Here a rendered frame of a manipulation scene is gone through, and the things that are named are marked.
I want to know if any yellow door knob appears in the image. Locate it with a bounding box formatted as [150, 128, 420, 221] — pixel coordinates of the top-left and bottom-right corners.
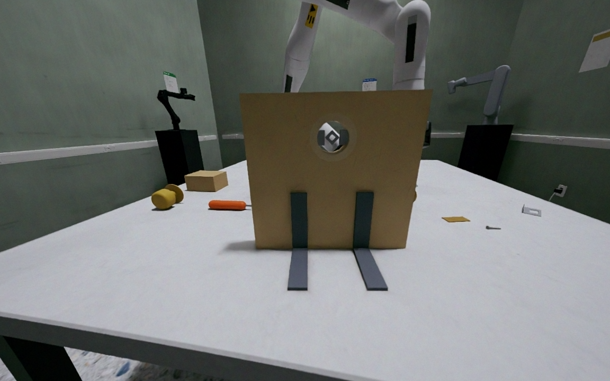
[151, 184, 184, 210]

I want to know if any tan cardboard box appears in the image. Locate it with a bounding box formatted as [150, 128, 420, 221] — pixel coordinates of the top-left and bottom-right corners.
[184, 170, 228, 192]

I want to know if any orange-handled screwdriver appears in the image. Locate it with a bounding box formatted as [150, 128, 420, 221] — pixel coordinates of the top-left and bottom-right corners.
[209, 200, 252, 210]

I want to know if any tan wooden door panel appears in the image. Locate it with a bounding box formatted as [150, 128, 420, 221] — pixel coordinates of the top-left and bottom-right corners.
[239, 89, 433, 249]

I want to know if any tan rectangular plate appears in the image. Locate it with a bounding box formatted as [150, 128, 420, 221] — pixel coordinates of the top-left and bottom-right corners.
[442, 216, 470, 223]

